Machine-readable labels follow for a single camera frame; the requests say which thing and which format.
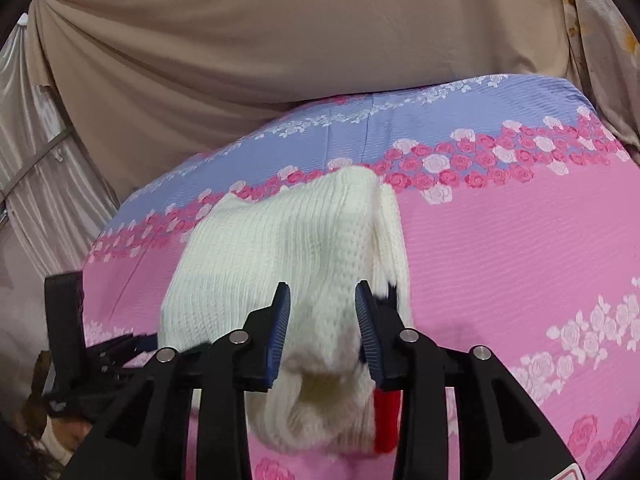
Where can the pink floral bed sheet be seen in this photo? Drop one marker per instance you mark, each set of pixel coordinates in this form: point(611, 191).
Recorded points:
point(500, 260)

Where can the beige backdrop cloth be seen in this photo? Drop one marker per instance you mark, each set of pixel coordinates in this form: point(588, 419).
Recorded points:
point(300, 35)

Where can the grey metal bar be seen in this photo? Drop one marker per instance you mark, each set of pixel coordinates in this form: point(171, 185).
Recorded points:
point(45, 151)

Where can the white red navy knit sweater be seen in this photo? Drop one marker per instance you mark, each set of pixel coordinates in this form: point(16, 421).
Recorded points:
point(300, 250)

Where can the pale stained patterned cloth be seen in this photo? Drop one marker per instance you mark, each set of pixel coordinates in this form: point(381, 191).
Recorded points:
point(600, 50)

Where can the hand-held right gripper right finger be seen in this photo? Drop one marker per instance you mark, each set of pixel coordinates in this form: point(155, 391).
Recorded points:
point(370, 340)

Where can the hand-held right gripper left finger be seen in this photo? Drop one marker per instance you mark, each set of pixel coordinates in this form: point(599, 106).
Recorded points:
point(280, 340)

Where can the white satin curtain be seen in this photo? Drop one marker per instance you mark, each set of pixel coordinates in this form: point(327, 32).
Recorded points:
point(75, 200)

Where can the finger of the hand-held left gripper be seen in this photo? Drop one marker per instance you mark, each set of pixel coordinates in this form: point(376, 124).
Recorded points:
point(122, 355)

